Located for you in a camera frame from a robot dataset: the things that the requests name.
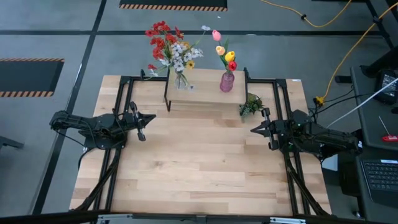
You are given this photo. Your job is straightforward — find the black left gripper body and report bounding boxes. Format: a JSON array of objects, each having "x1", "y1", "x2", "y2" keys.
[{"x1": 124, "y1": 101, "x2": 147, "y2": 142}]

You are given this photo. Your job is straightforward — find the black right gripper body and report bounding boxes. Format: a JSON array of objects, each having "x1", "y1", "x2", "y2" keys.
[{"x1": 262, "y1": 108, "x2": 296, "y2": 151}]

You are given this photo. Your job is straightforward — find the clear glass vase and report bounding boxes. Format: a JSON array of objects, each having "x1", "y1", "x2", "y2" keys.
[{"x1": 174, "y1": 72, "x2": 191, "y2": 91}]

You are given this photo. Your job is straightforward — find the pink ribbed glass vase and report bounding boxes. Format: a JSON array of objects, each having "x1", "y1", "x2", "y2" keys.
[{"x1": 219, "y1": 70, "x2": 236, "y2": 93}]

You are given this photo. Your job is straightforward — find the white artificial flower bunch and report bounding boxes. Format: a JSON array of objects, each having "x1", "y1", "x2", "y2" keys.
[{"x1": 149, "y1": 24, "x2": 212, "y2": 91}]

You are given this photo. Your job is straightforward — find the yellow artificial flower bunch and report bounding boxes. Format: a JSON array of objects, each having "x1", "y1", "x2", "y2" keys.
[{"x1": 182, "y1": 42, "x2": 196, "y2": 70}]

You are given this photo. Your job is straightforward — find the red artificial flower bunch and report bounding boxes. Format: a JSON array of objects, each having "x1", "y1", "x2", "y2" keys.
[{"x1": 144, "y1": 20, "x2": 185, "y2": 71}]

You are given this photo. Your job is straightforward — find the yellow artificial tulip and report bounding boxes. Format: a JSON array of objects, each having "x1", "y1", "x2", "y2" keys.
[{"x1": 224, "y1": 39, "x2": 236, "y2": 74}]

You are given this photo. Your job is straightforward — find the peach artificial tulip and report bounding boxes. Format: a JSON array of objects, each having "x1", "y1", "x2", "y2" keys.
[{"x1": 215, "y1": 45, "x2": 231, "y2": 74}]

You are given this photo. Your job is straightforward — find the pink artificial tulip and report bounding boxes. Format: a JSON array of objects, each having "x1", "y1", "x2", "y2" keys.
[{"x1": 211, "y1": 29, "x2": 233, "y2": 74}]

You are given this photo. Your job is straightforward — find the wooden shelf with black legs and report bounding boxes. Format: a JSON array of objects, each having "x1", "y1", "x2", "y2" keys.
[{"x1": 164, "y1": 63, "x2": 251, "y2": 113}]

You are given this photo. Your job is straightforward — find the small potted succulent plant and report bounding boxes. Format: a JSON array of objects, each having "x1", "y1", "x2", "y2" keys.
[{"x1": 238, "y1": 93, "x2": 267, "y2": 122}]

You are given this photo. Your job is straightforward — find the dark grey desk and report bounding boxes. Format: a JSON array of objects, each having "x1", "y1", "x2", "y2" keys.
[{"x1": 350, "y1": 64, "x2": 398, "y2": 152}]

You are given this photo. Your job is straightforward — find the black laptop keyboard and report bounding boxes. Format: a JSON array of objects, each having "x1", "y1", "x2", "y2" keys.
[{"x1": 360, "y1": 158, "x2": 398, "y2": 208}]

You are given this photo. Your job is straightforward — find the black hazard striped floor mat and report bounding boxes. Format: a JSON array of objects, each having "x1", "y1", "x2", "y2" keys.
[
  {"x1": 0, "y1": 58, "x2": 65, "y2": 98},
  {"x1": 119, "y1": 0, "x2": 228, "y2": 12}
]

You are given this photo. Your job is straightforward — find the black equipment stand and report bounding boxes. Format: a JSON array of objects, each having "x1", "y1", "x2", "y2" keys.
[{"x1": 360, "y1": 0, "x2": 398, "y2": 78}]

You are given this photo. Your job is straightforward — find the grey chair base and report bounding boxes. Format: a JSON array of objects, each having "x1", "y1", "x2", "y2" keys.
[{"x1": 0, "y1": 136, "x2": 25, "y2": 151}]

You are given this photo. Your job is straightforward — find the black metal table frame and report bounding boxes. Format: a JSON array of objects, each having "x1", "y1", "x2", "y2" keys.
[{"x1": 70, "y1": 68, "x2": 332, "y2": 217}]

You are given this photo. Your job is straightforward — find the yellow cable with plug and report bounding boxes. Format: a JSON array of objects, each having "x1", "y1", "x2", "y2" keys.
[{"x1": 313, "y1": 1, "x2": 398, "y2": 106}]

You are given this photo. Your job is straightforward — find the black power cable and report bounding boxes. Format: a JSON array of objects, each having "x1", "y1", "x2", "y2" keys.
[{"x1": 309, "y1": 88, "x2": 376, "y2": 116}]

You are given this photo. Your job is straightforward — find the white cable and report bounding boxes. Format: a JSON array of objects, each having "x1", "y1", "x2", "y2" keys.
[{"x1": 326, "y1": 77, "x2": 398, "y2": 129}]

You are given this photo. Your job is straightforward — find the red handled screwdriver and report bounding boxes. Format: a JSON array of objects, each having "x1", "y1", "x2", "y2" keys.
[{"x1": 377, "y1": 115, "x2": 398, "y2": 143}]

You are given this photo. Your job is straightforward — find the yellow extension cable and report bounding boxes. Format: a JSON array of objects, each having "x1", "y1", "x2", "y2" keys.
[{"x1": 259, "y1": 0, "x2": 354, "y2": 29}]

